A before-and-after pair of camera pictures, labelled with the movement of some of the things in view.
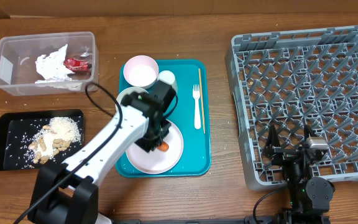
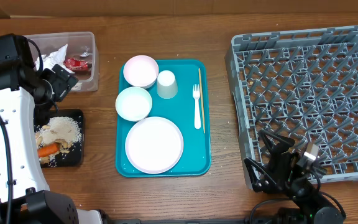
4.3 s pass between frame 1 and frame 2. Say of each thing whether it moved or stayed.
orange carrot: moved
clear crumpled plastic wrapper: stayed
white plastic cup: stayed
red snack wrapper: stayed
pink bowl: stayed
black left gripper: moved
